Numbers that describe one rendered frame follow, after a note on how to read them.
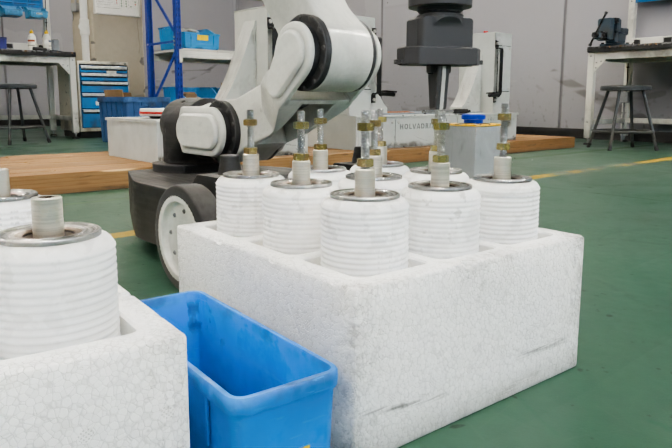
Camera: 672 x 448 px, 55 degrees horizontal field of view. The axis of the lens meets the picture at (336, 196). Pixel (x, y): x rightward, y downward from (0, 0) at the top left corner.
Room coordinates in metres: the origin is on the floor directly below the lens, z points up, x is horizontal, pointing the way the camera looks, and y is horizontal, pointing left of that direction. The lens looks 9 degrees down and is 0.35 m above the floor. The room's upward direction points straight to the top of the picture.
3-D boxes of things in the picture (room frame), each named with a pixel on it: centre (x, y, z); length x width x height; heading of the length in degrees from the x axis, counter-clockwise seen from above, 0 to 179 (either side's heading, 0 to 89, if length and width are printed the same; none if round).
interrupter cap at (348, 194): (0.68, -0.03, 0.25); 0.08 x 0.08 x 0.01
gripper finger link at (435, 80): (0.92, -0.14, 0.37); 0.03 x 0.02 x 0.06; 20
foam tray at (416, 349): (0.85, -0.05, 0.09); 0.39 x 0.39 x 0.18; 38
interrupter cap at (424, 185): (0.76, -0.12, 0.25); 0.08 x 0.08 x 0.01
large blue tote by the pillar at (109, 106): (5.30, 1.66, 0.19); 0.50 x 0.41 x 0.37; 45
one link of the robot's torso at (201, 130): (1.55, 0.25, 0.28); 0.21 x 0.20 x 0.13; 41
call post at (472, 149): (1.09, -0.23, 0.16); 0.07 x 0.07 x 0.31; 38
